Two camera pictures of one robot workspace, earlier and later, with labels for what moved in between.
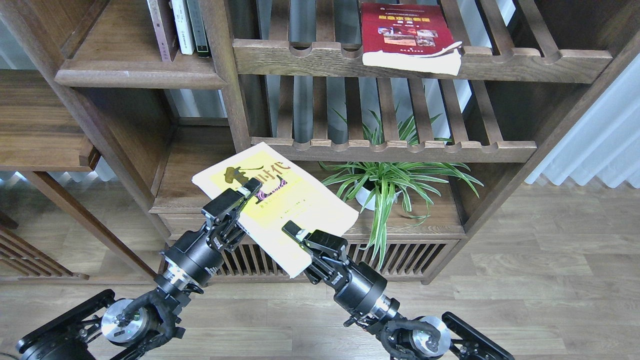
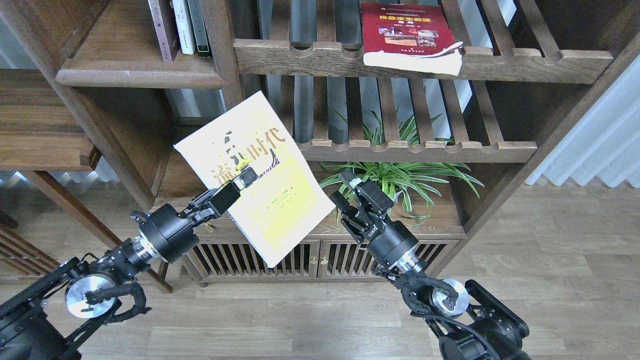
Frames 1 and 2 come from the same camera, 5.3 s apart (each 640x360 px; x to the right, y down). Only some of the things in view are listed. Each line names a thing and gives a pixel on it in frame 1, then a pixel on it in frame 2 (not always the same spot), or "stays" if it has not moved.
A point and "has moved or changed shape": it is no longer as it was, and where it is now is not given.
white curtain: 604,143 stays
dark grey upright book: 197,23 stays
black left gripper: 197,254 → 171,235
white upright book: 183,26 stays
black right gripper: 355,286 → 387,239
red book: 411,37 stays
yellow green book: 287,194 has moved or changed shape
